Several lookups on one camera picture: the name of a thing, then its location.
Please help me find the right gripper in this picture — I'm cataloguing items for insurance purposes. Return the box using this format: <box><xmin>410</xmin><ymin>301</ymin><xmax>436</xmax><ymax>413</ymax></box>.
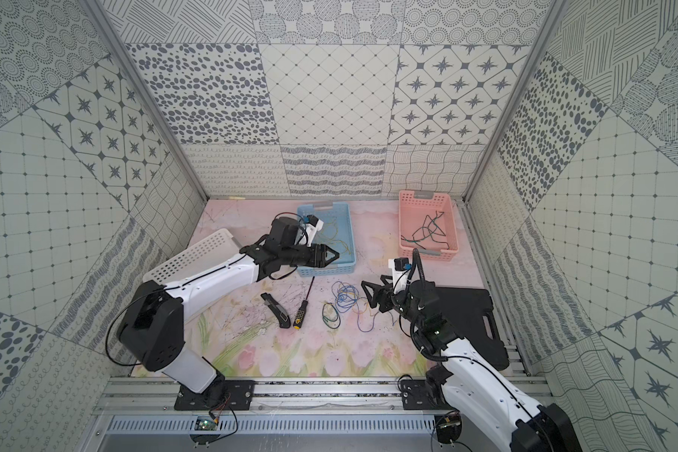
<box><xmin>362</xmin><ymin>274</ymin><xmax>424</xmax><ymax>330</ymax></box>

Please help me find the blue cable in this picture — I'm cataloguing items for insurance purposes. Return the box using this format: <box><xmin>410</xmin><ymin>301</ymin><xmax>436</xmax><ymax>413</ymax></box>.
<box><xmin>331</xmin><ymin>281</ymin><xmax>399</xmax><ymax>333</ymax></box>

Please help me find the yellow cable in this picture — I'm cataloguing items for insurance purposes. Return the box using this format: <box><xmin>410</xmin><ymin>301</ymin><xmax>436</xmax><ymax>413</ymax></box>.
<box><xmin>318</xmin><ymin>217</ymin><xmax>352</xmax><ymax>255</ymax></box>

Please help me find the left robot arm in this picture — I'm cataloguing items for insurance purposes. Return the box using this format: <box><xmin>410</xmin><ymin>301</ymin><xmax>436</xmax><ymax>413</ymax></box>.
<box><xmin>109</xmin><ymin>215</ymin><xmax>340</xmax><ymax>396</ymax></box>

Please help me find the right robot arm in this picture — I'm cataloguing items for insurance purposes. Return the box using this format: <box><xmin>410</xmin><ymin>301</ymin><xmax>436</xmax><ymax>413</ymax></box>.
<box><xmin>361</xmin><ymin>276</ymin><xmax>581</xmax><ymax>451</ymax></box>

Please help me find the blue perforated basket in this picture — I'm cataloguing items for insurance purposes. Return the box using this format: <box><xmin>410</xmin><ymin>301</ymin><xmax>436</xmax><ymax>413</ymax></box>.
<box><xmin>297</xmin><ymin>202</ymin><xmax>357</xmax><ymax>278</ymax></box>

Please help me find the black yellow screwdriver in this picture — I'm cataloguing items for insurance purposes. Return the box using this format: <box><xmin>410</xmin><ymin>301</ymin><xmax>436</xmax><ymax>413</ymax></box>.
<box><xmin>293</xmin><ymin>277</ymin><xmax>316</xmax><ymax>330</ymax></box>

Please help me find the black utility knife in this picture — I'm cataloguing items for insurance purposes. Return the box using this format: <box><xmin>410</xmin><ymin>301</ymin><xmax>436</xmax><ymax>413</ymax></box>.
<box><xmin>261</xmin><ymin>293</ymin><xmax>292</xmax><ymax>329</ymax></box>

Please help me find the pink perforated basket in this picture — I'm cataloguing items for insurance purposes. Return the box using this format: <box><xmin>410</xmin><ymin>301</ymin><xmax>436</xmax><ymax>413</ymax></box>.
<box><xmin>399</xmin><ymin>190</ymin><xmax>460</xmax><ymax>262</ymax></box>

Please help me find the white perforated basket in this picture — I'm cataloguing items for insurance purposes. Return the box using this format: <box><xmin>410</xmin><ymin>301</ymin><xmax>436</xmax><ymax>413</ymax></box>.
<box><xmin>142</xmin><ymin>229</ymin><xmax>240</xmax><ymax>286</ymax></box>

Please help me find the right circuit board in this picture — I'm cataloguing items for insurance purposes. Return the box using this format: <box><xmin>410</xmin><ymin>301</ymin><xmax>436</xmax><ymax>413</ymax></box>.
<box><xmin>434</xmin><ymin>412</ymin><xmax>463</xmax><ymax>444</ymax></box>

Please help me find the circuit board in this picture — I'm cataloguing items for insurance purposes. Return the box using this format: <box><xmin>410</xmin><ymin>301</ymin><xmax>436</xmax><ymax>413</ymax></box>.
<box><xmin>195</xmin><ymin>417</ymin><xmax>218</xmax><ymax>431</ymax></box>
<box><xmin>434</xmin><ymin>412</ymin><xmax>463</xmax><ymax>444</ymax></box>

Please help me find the left circuit board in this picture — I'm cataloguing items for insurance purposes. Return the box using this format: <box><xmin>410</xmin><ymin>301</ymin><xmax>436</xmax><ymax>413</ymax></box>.
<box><xmin>195</xmin><ymin>417</ymin><xmax>218</xmax><ymax>431</ymax></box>

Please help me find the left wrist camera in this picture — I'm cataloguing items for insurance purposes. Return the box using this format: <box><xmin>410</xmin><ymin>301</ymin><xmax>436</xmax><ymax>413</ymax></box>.
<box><xmin>298</xmin><ymin>215</ymin><xmax>324</xmax><ymax>246</ymax></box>

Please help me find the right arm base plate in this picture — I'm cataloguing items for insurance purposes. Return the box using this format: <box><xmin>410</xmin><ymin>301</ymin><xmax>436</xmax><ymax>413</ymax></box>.
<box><xmin>397</xmin><ymin>379</ymin><xmax>453</xmax><ymax>412</ymax></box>

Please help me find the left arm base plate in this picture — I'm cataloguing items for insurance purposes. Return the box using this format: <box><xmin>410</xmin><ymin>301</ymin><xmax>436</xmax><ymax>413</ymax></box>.
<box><xmin>174</xmin><ymin>380</ymin><xmax>256</xmax><ymax>412</ymax></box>

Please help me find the aluminium rail frame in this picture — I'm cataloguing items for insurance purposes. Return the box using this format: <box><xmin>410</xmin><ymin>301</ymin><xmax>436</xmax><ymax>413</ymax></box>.
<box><xmin>92</xmin><ymin>375</ymin><xmax>560</xmax><ymax>416</ymax></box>

